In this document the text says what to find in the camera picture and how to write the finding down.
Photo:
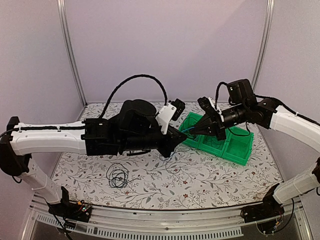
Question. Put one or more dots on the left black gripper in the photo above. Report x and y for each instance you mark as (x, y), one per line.
(173, 141)

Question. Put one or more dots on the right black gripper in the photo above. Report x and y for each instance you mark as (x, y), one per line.
(206, 126)

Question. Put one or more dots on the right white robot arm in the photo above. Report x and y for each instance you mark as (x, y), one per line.
(269, 113)

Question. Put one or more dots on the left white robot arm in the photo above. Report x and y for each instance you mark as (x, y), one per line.
(137, 129)

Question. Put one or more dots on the green bin left compartment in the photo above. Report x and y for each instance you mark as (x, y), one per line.
(186, 126)

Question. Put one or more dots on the green bin compartment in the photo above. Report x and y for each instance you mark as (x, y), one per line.
(238, 145)
(186, 126)

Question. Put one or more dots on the green bin right compartment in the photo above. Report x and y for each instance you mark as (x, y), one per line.
(238, 145)

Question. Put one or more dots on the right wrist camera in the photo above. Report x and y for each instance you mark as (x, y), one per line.
(208, 105)

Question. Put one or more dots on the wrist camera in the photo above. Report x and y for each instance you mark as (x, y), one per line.
(169, 112)
(208, 105)

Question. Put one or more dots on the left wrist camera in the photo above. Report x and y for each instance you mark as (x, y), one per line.
(169, 112)

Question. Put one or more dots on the front aluminium rail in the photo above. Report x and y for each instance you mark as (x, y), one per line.
(113, 223)

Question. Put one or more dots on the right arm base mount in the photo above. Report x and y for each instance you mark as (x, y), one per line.
(267, 209)

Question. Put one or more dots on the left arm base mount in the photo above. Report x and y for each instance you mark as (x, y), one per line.
(78, 211)

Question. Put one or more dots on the right aluminium frame post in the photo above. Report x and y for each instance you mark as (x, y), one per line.
(263, 43)

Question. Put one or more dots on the aluminium frame post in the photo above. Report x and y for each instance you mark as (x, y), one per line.
(61, 7)
(263, 43)

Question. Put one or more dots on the left aluminium frame post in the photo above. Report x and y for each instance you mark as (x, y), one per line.
(61, 7)

